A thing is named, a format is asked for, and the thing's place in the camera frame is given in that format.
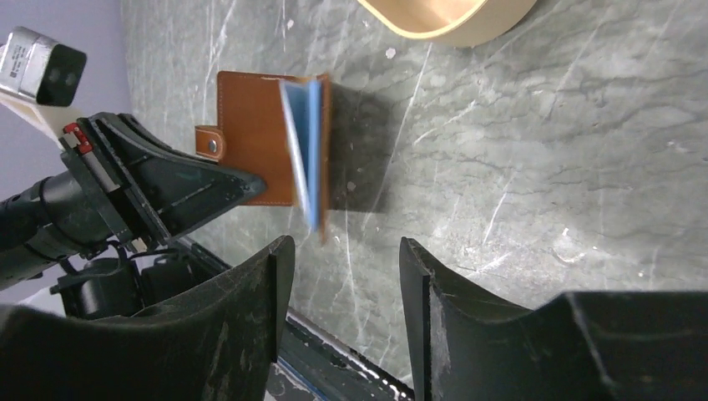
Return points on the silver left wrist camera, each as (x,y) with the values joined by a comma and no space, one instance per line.
(39,69)

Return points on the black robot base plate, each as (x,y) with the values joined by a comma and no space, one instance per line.
(311,363)

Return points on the beige plastic tray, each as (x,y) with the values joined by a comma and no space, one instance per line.
(458,23)

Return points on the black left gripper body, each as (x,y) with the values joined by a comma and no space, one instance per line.
(146,193)

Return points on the brown leather card holder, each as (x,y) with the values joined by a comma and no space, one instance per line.
(279,128)

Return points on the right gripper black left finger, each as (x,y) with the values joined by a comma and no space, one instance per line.
(215,341)

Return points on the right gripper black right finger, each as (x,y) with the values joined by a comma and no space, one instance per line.
(466,343)

